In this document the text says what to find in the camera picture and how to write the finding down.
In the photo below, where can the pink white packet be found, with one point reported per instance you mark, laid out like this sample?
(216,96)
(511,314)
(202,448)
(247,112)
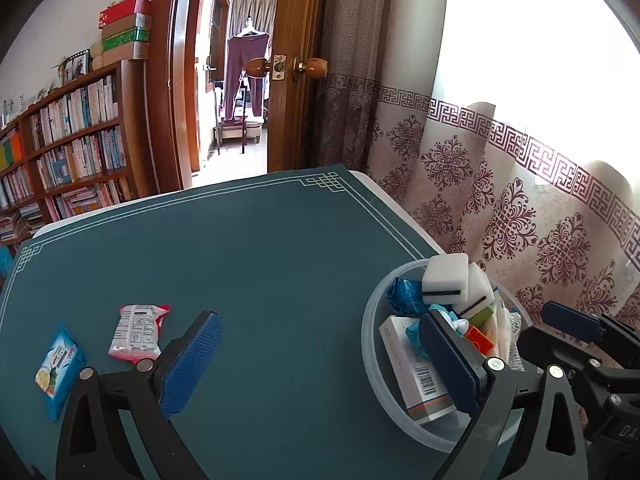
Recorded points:
(137,332)

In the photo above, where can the wooden door frame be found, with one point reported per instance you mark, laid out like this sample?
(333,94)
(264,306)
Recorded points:
(170,85)

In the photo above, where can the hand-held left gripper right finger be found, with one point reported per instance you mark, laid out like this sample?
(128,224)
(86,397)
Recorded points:
(450,360)

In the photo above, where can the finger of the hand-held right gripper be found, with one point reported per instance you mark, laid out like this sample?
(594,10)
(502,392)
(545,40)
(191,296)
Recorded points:
(535,347)
(570,317)

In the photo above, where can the white medicine box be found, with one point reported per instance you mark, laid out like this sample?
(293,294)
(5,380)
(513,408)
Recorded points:
(405,360)

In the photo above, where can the blue wafer packet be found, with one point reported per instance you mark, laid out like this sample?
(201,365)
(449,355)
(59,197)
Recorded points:
(407,292)

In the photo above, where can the orange toy brick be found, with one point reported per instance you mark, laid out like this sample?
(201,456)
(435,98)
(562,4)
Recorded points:
(480,344)

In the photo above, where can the purple pants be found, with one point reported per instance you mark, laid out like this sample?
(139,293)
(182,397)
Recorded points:
(237,70)

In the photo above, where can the brown box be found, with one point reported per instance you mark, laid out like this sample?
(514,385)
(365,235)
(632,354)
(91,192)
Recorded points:
(127,25)

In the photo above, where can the red box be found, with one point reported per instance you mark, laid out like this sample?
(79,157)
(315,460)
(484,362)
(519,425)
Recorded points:
(125,10)

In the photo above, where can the small blue snack packet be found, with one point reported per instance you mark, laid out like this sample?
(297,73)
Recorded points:
(57,370)

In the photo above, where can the wooden door knob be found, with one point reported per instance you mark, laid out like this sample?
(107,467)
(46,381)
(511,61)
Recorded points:
(315,67)

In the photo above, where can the clear plastic bowl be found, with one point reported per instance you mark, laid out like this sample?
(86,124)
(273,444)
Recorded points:
(372,360)

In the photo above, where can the white tissue packet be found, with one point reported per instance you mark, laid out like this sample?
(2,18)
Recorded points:
(502,330)

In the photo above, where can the woven basket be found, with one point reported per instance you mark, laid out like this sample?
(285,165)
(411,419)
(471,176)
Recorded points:
(97,55)

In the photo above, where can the wooden bookshelf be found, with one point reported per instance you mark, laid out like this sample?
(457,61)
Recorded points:
(132,110)

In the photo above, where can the patterned curtain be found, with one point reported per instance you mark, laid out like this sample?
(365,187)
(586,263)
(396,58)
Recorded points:
(500,200)

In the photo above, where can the framed photo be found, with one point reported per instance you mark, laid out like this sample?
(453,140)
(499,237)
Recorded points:
(77,66)

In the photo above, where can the blue cloth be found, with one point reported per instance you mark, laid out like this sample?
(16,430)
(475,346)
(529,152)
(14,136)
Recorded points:
(415,337)

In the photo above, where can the teal table mat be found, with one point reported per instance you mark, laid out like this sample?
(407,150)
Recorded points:
(275,260)

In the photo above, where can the rows of books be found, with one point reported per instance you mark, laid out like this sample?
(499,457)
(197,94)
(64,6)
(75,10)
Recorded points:
(75,110)

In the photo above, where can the white sponge with black stripe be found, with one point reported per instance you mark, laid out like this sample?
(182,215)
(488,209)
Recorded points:
(445,275)
(481,285)

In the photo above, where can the green box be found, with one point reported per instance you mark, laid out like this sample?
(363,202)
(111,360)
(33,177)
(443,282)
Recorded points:
(127,37)

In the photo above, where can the tan box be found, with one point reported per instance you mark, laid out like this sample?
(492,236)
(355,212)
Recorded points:
(127,52)

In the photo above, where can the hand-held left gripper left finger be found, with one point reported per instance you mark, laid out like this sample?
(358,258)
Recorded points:
(190,360)

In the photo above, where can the green yellow scouring sponge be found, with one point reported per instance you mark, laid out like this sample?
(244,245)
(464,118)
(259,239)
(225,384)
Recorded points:
(484,316)

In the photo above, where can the wooden door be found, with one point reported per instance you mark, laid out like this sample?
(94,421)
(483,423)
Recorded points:
(300,10)

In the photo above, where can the wooden bench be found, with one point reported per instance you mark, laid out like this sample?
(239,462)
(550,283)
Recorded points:
(240,130)

